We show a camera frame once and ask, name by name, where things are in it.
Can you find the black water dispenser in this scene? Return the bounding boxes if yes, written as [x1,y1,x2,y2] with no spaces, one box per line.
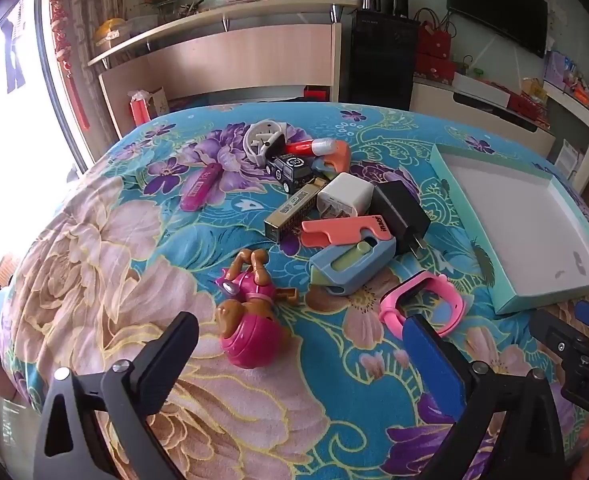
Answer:
[338,0,420,111]

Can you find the red and white bottle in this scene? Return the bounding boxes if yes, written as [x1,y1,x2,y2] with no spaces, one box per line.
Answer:
[284,138,335,157]

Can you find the black toy car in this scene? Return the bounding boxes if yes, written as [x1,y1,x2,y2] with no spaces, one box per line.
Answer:
[264,152,320,195]

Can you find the flat white box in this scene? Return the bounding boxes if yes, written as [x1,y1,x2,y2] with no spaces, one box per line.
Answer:
[453,71,512,108]

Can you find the pink puppy toy figure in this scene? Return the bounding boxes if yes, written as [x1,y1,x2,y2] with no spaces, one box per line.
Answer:
[216,248,300,370]

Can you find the orange and blue folding knife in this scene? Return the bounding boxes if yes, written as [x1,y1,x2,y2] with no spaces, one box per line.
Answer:
[310,140,351,181]

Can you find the wall television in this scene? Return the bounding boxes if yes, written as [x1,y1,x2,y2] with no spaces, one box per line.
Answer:
[447,0,548,58]

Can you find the red paper gift bag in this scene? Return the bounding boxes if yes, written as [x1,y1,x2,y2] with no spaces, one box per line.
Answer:
[127,87,170,123]

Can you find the red gift bags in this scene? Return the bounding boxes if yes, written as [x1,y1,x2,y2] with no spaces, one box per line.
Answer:
[417,7,457,81]

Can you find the red hanging decoration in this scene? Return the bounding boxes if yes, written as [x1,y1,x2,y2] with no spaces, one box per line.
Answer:
[49,0,88,131]

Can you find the flat red boxes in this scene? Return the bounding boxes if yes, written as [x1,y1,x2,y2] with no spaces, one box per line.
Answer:
[507,92,550,121]

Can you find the white television stand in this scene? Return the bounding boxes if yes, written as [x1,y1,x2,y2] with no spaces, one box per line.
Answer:
[409,77,557,161]

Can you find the gold rectangular box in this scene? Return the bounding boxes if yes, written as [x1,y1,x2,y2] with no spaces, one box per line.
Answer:
[264,176,331,245]

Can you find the pink smart watch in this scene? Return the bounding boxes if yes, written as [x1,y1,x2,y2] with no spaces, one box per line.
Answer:
[378,270,467,338]

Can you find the white smart watch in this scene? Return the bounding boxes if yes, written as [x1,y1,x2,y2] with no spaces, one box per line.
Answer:
[243,120,288,166]

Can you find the white charger plug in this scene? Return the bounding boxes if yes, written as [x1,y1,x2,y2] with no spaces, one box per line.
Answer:
[315,172,375,221]

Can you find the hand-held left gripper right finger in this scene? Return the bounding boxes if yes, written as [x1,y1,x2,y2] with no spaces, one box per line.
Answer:
[403,314,567,480]

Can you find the teal cardboard box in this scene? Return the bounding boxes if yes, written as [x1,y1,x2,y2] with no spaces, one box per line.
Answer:
[428,142,589,316]

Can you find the patterned curtain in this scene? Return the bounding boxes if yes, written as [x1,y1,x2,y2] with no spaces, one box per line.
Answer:
[69,0,125,146]

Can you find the floral blanket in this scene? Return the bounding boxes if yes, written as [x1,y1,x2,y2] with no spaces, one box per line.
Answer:
[0,101,589,480]

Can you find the magenta utility knife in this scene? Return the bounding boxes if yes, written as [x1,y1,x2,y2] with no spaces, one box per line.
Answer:
[179,162,221,212]

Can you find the black charger plug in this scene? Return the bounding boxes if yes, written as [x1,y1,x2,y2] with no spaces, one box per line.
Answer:
[371,180,432,259]

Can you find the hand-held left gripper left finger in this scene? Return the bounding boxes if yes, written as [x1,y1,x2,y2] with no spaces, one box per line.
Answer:
[33,311,200,480]

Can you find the curved wooden counter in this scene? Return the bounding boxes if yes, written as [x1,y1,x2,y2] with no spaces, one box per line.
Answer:
[87,0,360,138]

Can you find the yellow round container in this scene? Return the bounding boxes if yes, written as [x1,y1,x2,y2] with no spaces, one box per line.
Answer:
[93,17,128,43]

